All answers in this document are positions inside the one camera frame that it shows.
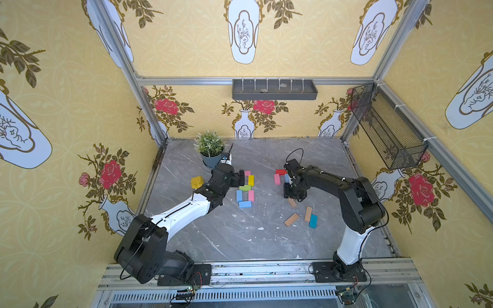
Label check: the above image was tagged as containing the green block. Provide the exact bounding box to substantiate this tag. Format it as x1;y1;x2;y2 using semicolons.
239;185;252;191

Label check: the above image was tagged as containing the yellow block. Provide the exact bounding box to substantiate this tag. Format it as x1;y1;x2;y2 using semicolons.
248;175;255;186

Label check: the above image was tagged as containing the wooden block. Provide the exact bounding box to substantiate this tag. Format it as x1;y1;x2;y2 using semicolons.
304;206;313;223
284;213;299;227
288;198;297;208

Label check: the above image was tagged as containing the teal block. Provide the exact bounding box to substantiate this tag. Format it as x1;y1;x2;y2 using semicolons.
309;214;318;228

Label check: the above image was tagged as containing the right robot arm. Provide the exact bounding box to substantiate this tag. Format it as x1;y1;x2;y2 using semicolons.
283;159;387;283

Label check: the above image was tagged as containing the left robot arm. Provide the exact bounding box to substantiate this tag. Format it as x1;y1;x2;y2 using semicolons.
114;163;245;284

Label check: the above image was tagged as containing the yellow toy shovel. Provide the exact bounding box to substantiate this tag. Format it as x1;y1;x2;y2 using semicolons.
191;176;205;190

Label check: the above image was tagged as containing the potted green plant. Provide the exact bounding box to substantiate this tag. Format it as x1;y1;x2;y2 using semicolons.
195;130;225;169

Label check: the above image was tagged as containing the right circuit board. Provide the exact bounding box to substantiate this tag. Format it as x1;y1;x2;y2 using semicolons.
336;287;357;307

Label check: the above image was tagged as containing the circuit board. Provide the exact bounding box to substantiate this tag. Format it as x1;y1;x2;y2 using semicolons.
336;287;357;307
175;287;195;302

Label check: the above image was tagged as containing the left circuit board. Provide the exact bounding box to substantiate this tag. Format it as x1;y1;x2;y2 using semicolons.
175;287;195;302

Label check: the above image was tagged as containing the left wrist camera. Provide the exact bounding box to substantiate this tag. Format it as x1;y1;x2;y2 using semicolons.
220;152;232;166

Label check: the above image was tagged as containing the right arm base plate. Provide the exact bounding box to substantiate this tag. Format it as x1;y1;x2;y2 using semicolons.
311;259;368;284

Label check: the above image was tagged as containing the grey wall shelf tray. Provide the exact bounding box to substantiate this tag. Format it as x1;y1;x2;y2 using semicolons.
232;78;318;101

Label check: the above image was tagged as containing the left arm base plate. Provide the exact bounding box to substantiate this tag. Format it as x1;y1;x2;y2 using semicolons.
157;263;212;287

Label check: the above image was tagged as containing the black wire mesh basket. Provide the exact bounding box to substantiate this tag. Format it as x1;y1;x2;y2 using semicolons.
349;83;428;169

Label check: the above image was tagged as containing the aluminium front rail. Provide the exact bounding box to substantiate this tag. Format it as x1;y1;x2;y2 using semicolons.
91;257;435;307

